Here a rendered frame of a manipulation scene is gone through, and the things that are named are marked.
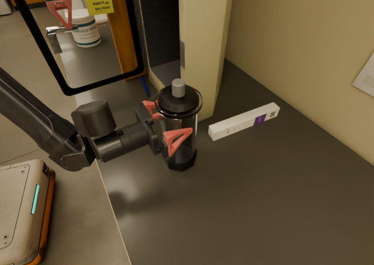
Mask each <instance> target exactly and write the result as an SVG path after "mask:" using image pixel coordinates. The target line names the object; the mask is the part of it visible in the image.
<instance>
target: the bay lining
mask: <svg viewBox="0 0 374 265"><path fill-rule="evenodd" d="M140 6H141V13H142V21H143V25H144V32H145V40H146V48H147V55H148V59H149V66H150V68H153V67H156V66H160V65H163V64H166V63H169V62H173V61H177V60H180V31H179V0H140Z"/></svg>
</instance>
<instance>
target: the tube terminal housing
mask: <svg viewBox="0 0 374 265"><path fill-rule="evenodd" d="M232 3H233V0H179V31H180V40H181V41H183V42H184V43H185V69H184V68H183V67H182V66H181V65H180V74H181V79H182V80H184V81H185V85H188V86H191V87H193V88H195V89H197V90H198V91H199V92H200V93H201V95H202V97H203V105H202V108H201V110H200V111H199V112H198V122H200V121H202V120H204V119H207V118H209V117H211V116H212V115H213V112H214V108H215V104H216V100H217V97H218V93H219V89H220V85H221V81H222V73H223V66H224V58H225V50H226V46H227V38H228V30H229V22H230V15H231V10H232ZM139 4H140V0H139ZM140 12H141V6H140ZM141 19H142V13H141ZM142 26H143V30H144V25H143V21H142ZM144 38H145V32H144ZM145 45H146V40H145ZM146 52H147V48H146ZM147 60H148V64H149V59H148V55H147ZM147 72H148V76H149V81H150V82H151V83H152V84H153V86H154V87H155V88H156V89H157V91H158V92H159V91H160V90H161V89H163V88H165V86H164V85H163V84H162V83H161V82H160V80H159V79H158V78H157V77H156V76H155V75H154V73H153V72H152V71H151V68H150V66H149V71H147Z"/></svg>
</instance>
